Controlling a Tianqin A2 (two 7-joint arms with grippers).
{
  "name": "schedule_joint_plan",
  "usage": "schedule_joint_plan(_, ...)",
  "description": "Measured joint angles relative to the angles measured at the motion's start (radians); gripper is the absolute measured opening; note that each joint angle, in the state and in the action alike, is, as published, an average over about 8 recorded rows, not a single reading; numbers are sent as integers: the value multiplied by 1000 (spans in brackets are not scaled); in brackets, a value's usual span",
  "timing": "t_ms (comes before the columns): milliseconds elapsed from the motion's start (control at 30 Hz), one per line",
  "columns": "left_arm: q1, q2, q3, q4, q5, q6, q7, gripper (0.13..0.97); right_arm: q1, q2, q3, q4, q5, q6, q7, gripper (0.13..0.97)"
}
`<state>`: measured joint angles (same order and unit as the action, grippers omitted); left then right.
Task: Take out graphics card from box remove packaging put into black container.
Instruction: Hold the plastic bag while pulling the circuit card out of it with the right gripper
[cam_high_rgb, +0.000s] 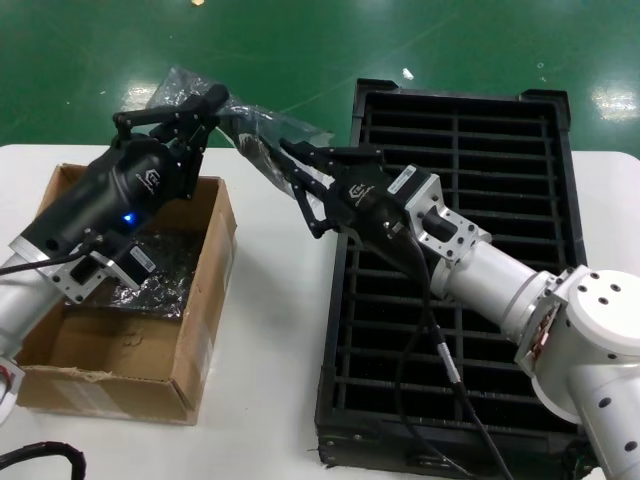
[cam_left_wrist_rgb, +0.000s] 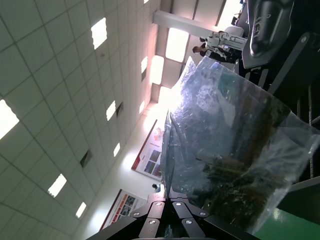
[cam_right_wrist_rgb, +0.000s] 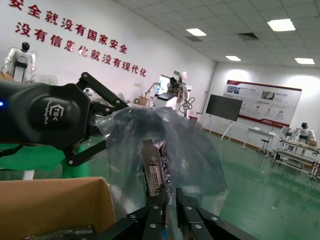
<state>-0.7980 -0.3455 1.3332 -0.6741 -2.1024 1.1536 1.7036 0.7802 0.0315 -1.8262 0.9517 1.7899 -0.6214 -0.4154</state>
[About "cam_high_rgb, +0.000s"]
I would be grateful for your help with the clear shiny antistatic bag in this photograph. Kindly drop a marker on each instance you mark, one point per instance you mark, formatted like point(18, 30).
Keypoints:
point(280, 125)

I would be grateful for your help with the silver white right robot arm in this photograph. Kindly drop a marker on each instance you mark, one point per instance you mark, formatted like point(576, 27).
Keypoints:
point(495, 280)

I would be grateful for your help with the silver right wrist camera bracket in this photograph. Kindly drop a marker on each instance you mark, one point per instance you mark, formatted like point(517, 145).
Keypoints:
point(422, 195)

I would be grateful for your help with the black slotted plastic container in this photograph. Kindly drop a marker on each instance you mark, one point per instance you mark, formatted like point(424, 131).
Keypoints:
point(500, 150)

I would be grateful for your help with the brown cardboard box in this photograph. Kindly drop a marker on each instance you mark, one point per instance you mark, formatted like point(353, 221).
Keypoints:
point(125, 395)

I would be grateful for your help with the graphics card in shiny bag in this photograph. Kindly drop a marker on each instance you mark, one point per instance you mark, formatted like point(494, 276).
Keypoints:
point(160, 280)

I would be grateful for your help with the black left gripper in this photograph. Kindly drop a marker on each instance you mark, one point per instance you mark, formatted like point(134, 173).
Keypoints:
point(115, 195)

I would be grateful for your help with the black graphics card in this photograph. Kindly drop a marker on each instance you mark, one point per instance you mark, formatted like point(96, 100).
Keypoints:
point(260, 155)

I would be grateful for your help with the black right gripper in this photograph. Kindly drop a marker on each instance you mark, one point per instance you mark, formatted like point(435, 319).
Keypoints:
point(365, 205)

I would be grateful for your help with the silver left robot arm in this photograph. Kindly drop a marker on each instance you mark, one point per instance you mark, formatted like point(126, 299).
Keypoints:
point(20, 305)

